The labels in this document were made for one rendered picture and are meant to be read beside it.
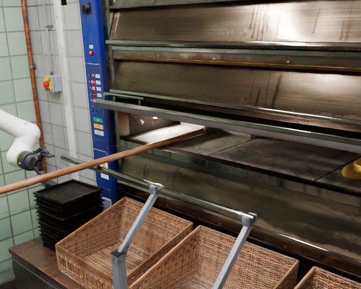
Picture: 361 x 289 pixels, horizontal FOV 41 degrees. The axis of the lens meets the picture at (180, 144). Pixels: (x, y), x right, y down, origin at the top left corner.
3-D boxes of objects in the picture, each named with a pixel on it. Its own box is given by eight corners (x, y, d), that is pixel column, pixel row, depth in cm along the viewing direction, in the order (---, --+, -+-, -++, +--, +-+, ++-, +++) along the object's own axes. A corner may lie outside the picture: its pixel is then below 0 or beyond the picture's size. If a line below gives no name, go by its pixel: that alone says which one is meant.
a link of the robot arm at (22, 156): (16, 171, 234) (14, 153, 231) (38, 165, 241) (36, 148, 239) (22, 174, 229) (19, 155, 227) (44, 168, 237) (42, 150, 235)
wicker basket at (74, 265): (129, 238, 282) (125, 195, 275) (197, 272, 243) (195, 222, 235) (55, 270, 250) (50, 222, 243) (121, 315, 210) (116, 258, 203)
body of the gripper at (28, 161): (37, 151, 233) (46, 155, 227) (39, 168, 236) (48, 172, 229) (23, 155, 228) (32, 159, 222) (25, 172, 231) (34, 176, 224)
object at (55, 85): (54, 89, 308) (52, 74, 305) (62, 90, 301) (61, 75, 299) (44, 91, 303) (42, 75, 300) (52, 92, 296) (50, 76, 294)
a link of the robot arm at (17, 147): (16, 168, 249) (-1, 160, 241) (27, 146, 251) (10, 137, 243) (30, 174, 239) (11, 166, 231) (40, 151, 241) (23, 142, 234)
